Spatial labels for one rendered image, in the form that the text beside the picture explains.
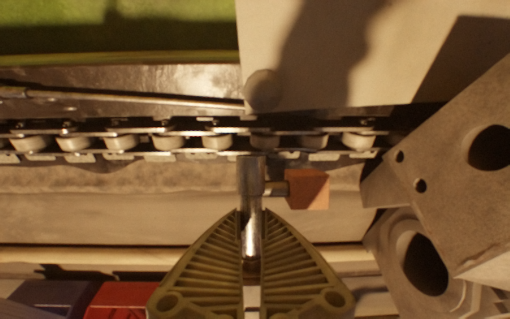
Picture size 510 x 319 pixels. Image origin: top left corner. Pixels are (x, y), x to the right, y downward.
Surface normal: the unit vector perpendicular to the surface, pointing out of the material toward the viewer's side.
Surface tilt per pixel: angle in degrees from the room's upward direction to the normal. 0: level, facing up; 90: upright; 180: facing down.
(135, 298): 95
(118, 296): 95
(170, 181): 43
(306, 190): 25
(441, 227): 90
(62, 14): 0
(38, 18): 0
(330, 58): 0
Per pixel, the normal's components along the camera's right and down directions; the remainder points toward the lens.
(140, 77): 0.03, 0.52
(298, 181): 0.03, 0.11
